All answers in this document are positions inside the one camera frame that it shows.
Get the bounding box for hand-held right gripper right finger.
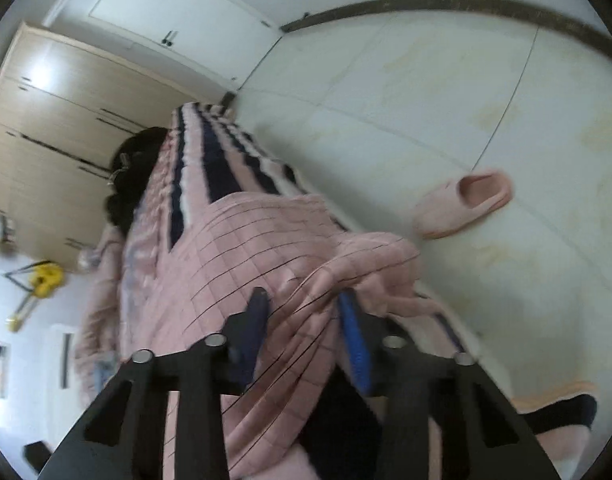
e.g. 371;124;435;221
338;292;562;480

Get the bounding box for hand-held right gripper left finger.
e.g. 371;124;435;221
38;287;269;480

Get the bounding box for pink checked pants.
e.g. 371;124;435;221
161;192;421;480

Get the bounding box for pink quilt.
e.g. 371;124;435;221
76;230;131;411

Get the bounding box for pink slipper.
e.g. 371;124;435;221
413;170;514;241

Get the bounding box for striped printed blanket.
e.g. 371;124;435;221
120;102;599;480

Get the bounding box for black clothes pile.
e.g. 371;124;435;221
103;127;169;236

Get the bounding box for yellow guitar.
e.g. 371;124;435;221
6;260;66;333

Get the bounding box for wooden wardrobe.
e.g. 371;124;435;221
0;22;231;273

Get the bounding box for white door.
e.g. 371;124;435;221
43;0;281;93

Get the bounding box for dark baseboard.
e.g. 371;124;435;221
280;0;612;51

